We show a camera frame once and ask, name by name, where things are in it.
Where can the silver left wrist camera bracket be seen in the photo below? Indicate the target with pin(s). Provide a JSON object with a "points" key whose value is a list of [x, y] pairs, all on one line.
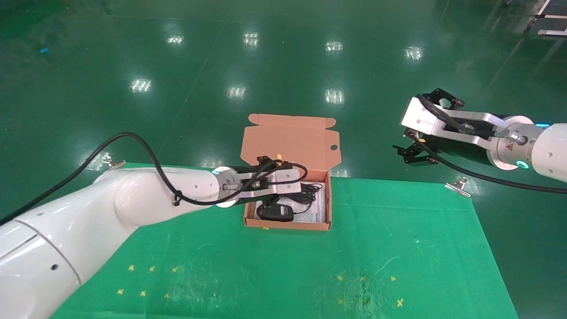
{"points": [[288, 177]]}

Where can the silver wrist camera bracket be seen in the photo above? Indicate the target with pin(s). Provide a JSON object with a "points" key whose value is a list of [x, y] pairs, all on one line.
{"points": [[418, 117], [288, 177]]}

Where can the white printed instruction sheet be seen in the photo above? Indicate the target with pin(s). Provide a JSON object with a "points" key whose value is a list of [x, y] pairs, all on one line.
{"points": [[316, 213]]}

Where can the green table cloth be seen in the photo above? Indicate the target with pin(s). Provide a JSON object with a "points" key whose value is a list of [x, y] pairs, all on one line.
{"points": [[310, 266]]}

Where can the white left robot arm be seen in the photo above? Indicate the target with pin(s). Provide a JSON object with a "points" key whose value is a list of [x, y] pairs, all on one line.
{"points": [[88, 230]]}

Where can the brown cardboard box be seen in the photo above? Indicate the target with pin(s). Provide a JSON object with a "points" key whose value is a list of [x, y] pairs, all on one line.
{"points": [[288, 141]]}

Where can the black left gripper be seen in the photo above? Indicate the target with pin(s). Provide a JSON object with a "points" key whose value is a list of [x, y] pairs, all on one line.
{"points": [[266, 203]]}

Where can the white metal rack frame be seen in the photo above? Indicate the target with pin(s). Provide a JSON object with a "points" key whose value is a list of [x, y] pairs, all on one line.
{"points": [[549, 17]]}

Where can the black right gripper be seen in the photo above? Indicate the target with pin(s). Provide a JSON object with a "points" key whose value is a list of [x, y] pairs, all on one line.
{"points": [[460, 150]]}

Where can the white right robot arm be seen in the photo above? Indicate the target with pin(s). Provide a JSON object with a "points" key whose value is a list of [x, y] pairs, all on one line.
{"points": [[549, 150]]}

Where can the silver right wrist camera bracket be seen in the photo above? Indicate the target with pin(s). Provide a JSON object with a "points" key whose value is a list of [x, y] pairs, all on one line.
{"points": [[418, 117]]}

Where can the silver metal clamp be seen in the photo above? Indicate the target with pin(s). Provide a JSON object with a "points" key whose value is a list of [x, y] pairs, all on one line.
{"points": [[113, 167], [458, 187]]}

